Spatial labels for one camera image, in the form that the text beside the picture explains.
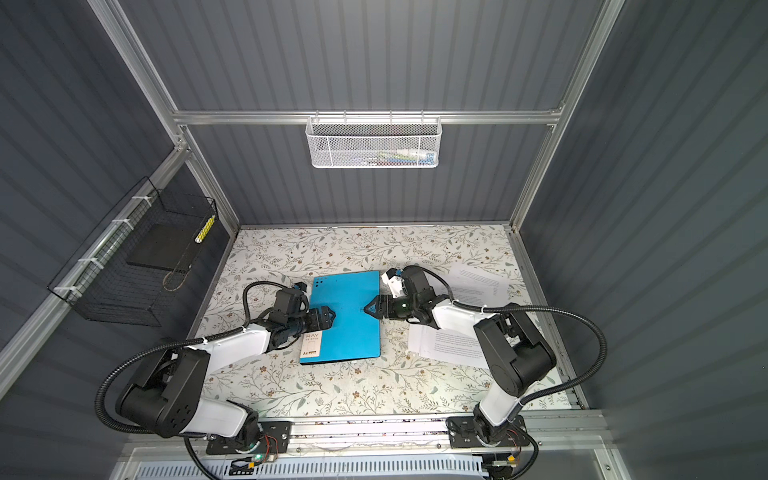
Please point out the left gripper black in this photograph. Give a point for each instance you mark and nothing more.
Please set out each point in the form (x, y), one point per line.
(327, 320)

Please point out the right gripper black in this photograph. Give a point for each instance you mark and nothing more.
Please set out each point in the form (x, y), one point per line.
(383, 301)

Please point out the blue folder with black inside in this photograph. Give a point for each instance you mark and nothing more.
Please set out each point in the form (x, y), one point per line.
(354, 334)

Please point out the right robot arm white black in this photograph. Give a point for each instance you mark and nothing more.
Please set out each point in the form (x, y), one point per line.
(515, 351)

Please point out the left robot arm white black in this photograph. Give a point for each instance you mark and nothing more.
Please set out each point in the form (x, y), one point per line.
(161, 390)

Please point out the printed paper sheet far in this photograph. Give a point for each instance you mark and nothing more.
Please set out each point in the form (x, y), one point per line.
(477, 287)

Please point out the printed paper sheet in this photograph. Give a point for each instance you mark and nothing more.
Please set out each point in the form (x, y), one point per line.
(446, 346)
(477, 287)

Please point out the printed paper sheet near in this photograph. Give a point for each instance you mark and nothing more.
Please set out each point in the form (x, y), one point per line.
(446, 346)

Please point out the yellow marker in basket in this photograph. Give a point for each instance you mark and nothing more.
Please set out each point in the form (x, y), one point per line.
(205, 229)

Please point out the pens in white basket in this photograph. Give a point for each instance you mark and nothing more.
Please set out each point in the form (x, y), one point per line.
(400, 157)

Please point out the black pad in basket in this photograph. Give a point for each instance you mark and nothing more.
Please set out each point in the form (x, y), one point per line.
(167, 248)

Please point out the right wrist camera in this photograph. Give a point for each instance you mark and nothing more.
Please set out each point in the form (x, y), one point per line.
(394, 282)

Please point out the white ventilated cable duct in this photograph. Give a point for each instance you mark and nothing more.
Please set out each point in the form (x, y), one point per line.
(351, 467)

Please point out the white wire mesh basket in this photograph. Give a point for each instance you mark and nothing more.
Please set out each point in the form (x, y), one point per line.
(334, 145)

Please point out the black wire basket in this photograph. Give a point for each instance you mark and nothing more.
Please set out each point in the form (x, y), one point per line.
(131, 273)

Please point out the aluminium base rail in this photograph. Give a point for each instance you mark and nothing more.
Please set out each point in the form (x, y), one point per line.
(421, 433)

